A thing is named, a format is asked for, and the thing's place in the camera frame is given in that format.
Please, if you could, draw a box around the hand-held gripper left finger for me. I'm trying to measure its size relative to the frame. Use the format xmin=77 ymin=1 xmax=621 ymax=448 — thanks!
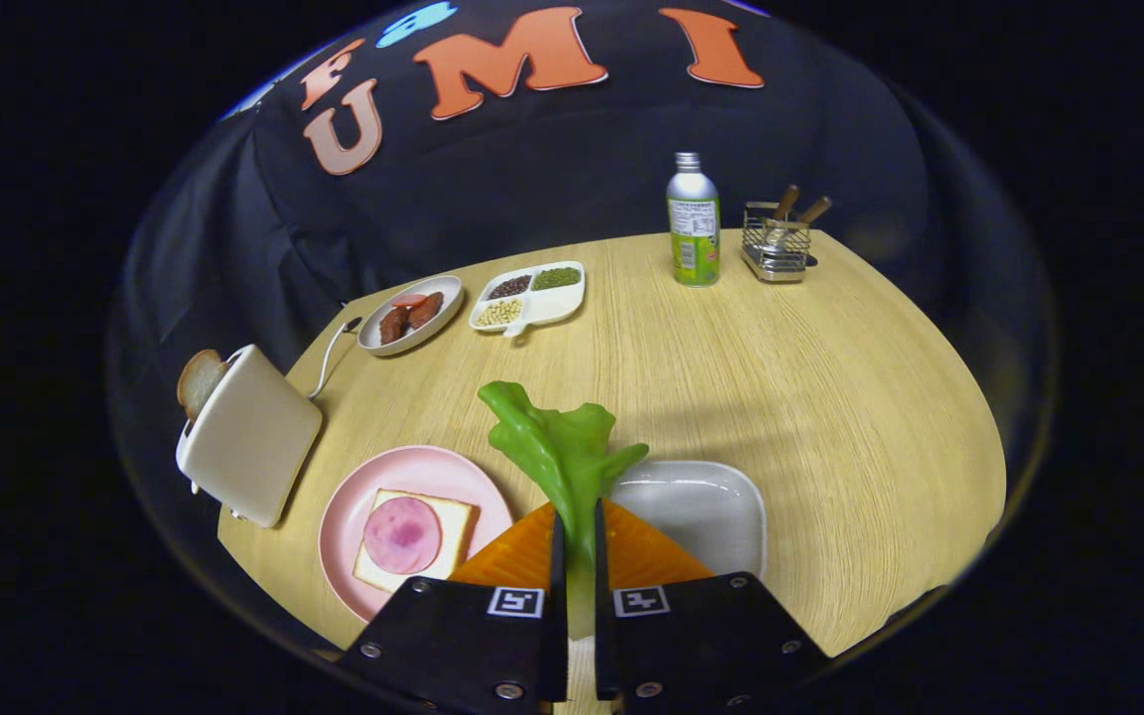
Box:
xmin=339 ymin=501 xmax=569 ymax=715

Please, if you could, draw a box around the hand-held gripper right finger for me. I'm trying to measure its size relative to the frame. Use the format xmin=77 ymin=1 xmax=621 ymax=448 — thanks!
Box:
xmin=592 ymin=497 xmax=831 ymax=715

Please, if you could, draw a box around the green lettuce leaf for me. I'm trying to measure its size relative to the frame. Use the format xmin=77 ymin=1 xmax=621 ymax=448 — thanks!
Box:
xmin=478 ymin=380 xmax=650 ymax=642

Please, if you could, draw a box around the toasted bread slice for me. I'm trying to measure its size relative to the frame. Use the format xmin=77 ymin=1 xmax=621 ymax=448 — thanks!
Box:
xmin=177 ymin=349 xmax=227 ymax=421

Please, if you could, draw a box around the white bread slice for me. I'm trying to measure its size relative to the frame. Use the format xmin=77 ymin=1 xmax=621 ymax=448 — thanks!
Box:
xmin=353 ymin=489 xmax=480 ymax=595

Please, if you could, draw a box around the white square plate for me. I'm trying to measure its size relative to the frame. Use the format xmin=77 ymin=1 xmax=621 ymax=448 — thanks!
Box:
xmin=607 ymin=460 xmax=768 ymax=580

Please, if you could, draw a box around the pink ham slice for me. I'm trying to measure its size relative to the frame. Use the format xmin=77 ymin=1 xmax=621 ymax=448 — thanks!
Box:
xmin=363 ymin=497 xmax=443 ymax=575

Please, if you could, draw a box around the pink round plate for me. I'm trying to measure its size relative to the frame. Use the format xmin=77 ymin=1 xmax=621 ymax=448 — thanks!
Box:
xmin=319 ymin=445 xmax=514 ymax=624

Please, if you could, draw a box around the white divided dish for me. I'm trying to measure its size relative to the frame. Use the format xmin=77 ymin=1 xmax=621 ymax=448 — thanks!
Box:
xmin=469 ymin=260 xmax=587 ymax=339

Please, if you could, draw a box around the white toaster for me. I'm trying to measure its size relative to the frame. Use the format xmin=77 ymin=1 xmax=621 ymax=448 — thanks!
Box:
xmin=175 ymin=345 xmax=324 ymax=528

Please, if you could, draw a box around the white round plate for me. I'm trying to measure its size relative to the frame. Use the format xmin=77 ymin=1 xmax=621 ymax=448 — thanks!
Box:
xmin=357 ymin=275 xmax=465 ymax=358

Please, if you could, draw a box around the green and silver bottle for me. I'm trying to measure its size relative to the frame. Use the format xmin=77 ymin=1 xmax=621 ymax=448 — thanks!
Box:
xmin=666 ymin=152 xmax=722 ymax=288

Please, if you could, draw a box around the black backdrop cloth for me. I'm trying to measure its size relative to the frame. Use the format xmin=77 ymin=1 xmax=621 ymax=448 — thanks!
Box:
xmin=107 ymin=0 xmax=1050 ymax=478

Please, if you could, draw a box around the white toaster cable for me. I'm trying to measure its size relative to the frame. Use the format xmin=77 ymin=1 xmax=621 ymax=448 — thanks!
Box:
xmin=309 ymin=316 xmax=364 ymax=400

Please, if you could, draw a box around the metal wire utensil holder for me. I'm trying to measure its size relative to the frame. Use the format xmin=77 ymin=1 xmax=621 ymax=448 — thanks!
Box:
xmin=741 ymin=202 xmax=817 ymax=284

